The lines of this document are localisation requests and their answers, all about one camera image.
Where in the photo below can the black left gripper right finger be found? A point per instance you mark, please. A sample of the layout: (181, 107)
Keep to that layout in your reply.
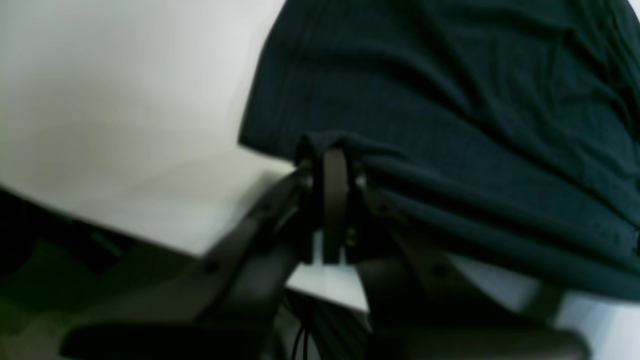
(422, 307)

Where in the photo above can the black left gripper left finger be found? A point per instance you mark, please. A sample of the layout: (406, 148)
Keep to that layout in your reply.
(224, 306)

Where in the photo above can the black long-sleeve t-shirt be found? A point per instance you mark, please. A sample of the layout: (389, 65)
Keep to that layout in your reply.
(507, 130)

